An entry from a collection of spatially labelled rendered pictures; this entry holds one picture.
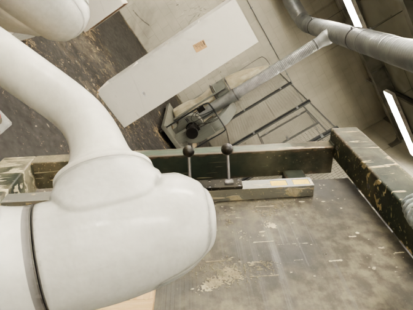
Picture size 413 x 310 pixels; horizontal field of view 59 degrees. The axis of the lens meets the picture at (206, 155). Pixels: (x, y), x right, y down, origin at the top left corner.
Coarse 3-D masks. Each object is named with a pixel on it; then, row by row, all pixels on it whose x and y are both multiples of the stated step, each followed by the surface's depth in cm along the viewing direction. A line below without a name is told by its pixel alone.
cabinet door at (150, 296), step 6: (144, 294) 78; (150, 294) 78; (132, 300) 77; (138, 300) 77; (144, 300) 77; (150, 300) 77; (108, 306) 76; (114, 306) 76; (120, 306) 76; (126, 306) 76; (132, 306) 76; (138, 306) 76; (144, 306) 76; (150, 306) 75
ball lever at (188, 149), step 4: (184, 148) 112; (188, 148) 112; (192, 148) 112; (184, 152) 112; (188, 152) 112; (192, 152) 112; (188, 156) 112; (188, 160) 113; (188, 164) 113; (188, 168) 113; (188, 172) 113; (188, 176) 113
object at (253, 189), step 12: (252, 180) 116; (264, 180) 116; (276, 180) 115; (288, 180) 115; (48, 192) 114; (216, 192) 112; (228, 192) 112; (240, 192) 112; (252, 192) 112; (264, 192) 112; (276, 192) 113; (288, 192) 113; (300, 192) 113; (312, 192) 113; (12, 204) 110; (24, 204) 110
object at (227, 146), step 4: (224, 144) 113; (228, 144) 113; (224, 148) 112; (228, 148) 112; (232, 148) 113; (224, 152) 112; (228, 152) 112; (228, 156) 113; (228, 160) 113; (228, 164) 113; (228, 168) 113; (228, 172) 113; (228, 176) 113; (228, 180) 112; (232, 180) 112; (228, 184) 112; (232, 184) 112
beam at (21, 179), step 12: (0, 168) 128; (12, 168) 127; (24, 168) 127; (0, 180) 120; (12, 180) 119; (24, 180) 125; (0, 192) 113; (12, 192) 117; (24, 192) 125; (0, 204) 110
